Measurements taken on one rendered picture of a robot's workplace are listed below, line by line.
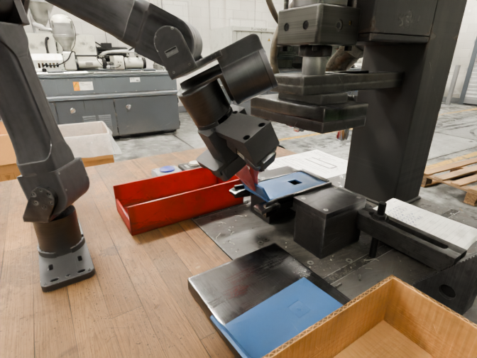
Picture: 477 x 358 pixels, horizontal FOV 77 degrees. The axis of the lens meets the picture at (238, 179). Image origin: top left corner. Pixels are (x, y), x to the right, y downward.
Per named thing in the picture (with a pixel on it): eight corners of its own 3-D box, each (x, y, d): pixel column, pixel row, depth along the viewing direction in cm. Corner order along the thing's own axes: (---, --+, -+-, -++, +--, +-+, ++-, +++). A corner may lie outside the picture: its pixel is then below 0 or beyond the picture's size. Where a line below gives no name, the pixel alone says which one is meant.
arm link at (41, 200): (84, 167, 51) (51, 166, 51) (51, 187, 42) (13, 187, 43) (91, 200, 53) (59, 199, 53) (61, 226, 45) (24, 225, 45)
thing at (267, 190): (238, 190, 54) (238, 174, 53) (300, 173, 62) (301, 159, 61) (261, 204, 49) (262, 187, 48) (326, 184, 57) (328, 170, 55)
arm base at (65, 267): (70, 184, 58) (27, 192, 54) (86, 231, 43) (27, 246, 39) (78, 220, 61) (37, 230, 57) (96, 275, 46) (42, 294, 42)
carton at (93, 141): (51, 177, 287) (37, 124, 268) (117, 166, 314) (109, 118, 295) (49, 206, 231) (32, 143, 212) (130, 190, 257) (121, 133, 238)
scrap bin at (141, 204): (116, 210, 65) (112, 185, 63) (217, 185, 77) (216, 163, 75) (131, 236, 56) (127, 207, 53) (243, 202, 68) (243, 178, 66)
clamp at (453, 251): (348, 248, 52) (356, 197, 48) (360, 243, 54) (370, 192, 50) (440, 304, 40) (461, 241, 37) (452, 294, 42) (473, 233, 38)
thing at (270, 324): (210, 336, 33) (209, 315, 32) (303, 279, 42) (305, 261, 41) (249, 387, 28) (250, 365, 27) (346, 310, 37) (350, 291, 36)
